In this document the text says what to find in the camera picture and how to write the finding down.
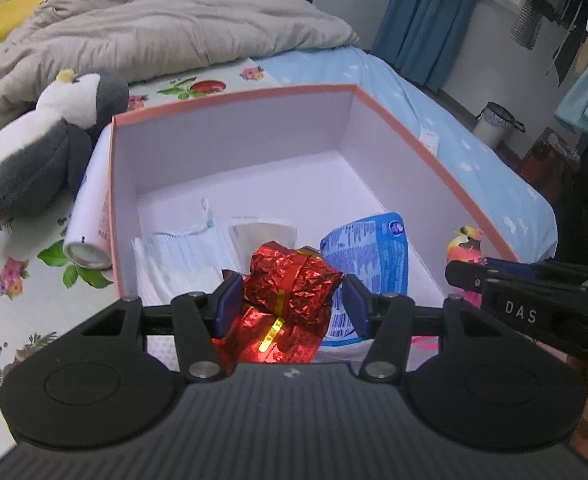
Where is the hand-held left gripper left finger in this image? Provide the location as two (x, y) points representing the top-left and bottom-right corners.
(81, 270), (245, 382)

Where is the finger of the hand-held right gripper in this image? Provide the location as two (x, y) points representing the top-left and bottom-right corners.
(445, 259), (505, 294)
(484, 257), (588, 287)

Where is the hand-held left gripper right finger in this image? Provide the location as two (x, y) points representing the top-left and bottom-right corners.
(341, 275), (502, 381)

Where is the pink yellow soft toy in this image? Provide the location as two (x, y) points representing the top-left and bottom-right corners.
(446, 225), (487, 306)

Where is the blue white wipes packet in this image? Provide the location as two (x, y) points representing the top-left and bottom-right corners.
(319, 212), (409, 346)

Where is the blue face mask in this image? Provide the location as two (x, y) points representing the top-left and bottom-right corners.
(133, 199), (242, 306)

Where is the red foil packet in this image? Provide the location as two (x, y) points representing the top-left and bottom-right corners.
(211, 241), (345, 366)

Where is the clear plastic bag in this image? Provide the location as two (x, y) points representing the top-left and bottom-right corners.
(228, 216), (300, 261)

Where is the pink cardboard box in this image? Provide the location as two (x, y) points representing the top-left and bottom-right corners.
(110, 84), (520, 361)

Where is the dark red bin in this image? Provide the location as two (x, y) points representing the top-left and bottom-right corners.
(516, 127), (582, 201)

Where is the light blue bed sheet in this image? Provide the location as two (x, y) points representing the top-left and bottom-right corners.
(254, 46), (559, 271)

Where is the white waste bin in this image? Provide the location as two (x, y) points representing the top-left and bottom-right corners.
(473, 101), (525, 150)

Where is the white spray can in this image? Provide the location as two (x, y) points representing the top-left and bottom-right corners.
(63, 125), (115, 271)

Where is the fruit print mat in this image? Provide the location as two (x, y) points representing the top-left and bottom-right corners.
(0, 57), (280, 456)

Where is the grey penguin plush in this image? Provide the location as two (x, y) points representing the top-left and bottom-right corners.
(0, 69), (130, 228)

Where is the striped grey hanging garment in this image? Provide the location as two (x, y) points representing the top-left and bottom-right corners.
(509, 0), (545, 52)

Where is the blue curtain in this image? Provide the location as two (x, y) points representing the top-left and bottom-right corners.
(371, 0), (485, 93)

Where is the grey duvet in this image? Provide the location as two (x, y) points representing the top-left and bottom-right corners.
(0, 0), (361, 158)

